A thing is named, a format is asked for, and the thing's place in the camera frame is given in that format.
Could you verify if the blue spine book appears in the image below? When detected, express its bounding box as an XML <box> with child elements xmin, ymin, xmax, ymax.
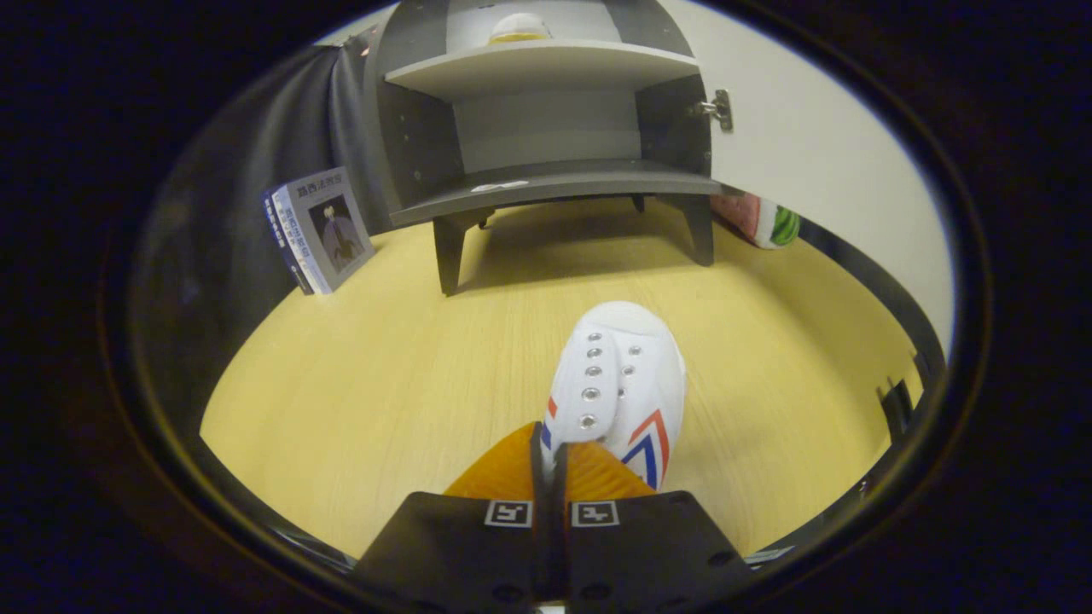
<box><xmin>262</xmin><ymin>186</ymin><xmax>318</xmax><ymax>296</ymax></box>

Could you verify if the dark grey shoe cabinet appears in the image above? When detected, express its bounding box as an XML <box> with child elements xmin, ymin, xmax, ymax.
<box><xmin>363</xmin><ymin>0</ymin><xmax>736</xmax><ymax>297</ymax></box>

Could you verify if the white shoe cabinet door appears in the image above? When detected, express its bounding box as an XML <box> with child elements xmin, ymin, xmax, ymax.
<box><xmin>661</xmin><ymin>0</ymin><xmax>955</xmax><ymax>376</ymax></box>

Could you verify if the black backdrop cloth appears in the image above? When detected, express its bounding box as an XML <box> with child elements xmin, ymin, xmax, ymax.
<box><xmin>136</xmin><ymin>34</ymin><xmax>393</xmax><ymax>427</ymax></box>

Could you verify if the watermelon slice toy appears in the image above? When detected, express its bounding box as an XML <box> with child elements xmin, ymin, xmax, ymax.
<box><xmin>711</xmin><ymin>191</ymin><xmax>801</xmax><ymax>251</ymax></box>

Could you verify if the grey illustrated cover book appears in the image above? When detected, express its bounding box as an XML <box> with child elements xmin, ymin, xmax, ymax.
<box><xmin>294</xmin><ymin>166</ymin><xmax>376</xmax><ymax>295</ymax></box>

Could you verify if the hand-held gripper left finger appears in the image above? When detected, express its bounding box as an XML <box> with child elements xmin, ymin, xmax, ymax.
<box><xmin>351</xmin><ymin>420</ymin><xmax>555</xmax><ymax>614</ymax></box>

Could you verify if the metal door hinge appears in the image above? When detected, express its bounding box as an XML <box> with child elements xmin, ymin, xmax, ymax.
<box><xmin>693</xmin><ymin>89</ymin><xmax>735</xmax><ymax>133</ymax></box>

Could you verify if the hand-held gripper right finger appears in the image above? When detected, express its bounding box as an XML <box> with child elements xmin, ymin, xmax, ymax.
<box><xmin>555</xmin><ymin>439</ymin><xmax>756</xmax><ymax>614</ymax></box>

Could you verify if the white striped shoe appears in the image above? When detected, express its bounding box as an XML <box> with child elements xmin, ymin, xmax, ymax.
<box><xmin>488</xmin><ymin>12</ymin><xmax>553</xmax><ymax>45</ymax></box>
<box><xmin>539</xmin><ymin>300</ymin><xmax>688</xmax><ymax>491</ymax></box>

